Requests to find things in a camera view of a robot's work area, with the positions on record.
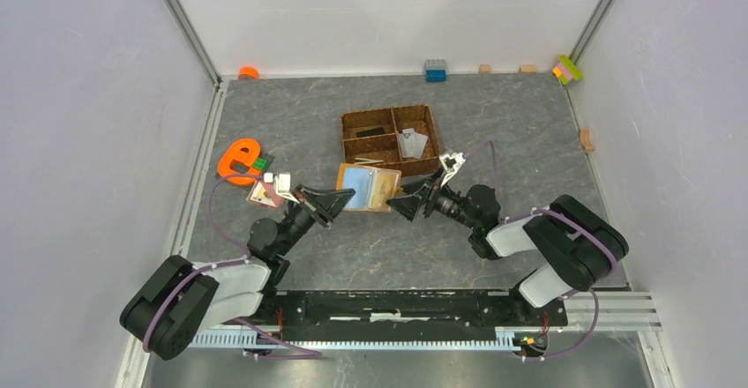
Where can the green pink yellow bricks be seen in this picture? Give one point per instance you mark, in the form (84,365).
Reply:
(566,71)

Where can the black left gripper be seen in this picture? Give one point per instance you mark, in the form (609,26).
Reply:
(322,205)

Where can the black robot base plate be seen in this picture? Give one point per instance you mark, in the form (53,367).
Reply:
(402,315)

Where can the blue grey toy bricks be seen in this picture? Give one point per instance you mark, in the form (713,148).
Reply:
(435,70)

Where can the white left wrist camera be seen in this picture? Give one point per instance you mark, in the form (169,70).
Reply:
(278,187)

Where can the yellow leather card holder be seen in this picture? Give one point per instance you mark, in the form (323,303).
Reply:
(340,175)

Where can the pink card on table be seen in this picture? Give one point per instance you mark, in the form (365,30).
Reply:
(264,194)

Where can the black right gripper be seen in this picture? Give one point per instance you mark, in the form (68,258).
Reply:
(424,190)

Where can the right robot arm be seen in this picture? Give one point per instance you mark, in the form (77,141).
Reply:
(578,246)

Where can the aluminium frame rail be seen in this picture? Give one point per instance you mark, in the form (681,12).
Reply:
(190,34)

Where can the green toy brick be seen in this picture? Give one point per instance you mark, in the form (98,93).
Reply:
(262,164)

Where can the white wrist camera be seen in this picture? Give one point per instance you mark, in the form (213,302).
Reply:
(278,187)
(451,164)

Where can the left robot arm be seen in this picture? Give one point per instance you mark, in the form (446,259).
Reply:
(182,299)

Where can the white card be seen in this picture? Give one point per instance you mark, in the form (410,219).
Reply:
(407,138)

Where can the orange letter shaped block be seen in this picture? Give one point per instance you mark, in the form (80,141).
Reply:
(237,163)

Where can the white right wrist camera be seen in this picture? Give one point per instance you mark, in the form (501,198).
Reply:
(451,164)

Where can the black grey VIP card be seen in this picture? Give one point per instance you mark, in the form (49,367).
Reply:
(371,132)

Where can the curved wooden block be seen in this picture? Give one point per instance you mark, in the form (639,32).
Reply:
(586,141)

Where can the tan sticks in basket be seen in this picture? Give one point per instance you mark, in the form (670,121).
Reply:
(367,161)

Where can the brown woven basket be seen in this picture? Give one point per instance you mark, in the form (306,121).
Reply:
(386,147)

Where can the blue cards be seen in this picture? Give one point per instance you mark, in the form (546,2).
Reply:
(360,180)

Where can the orange round cap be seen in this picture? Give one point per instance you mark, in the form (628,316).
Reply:
(247,72)

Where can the gold VIP card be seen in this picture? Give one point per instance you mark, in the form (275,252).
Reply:
(383,187)

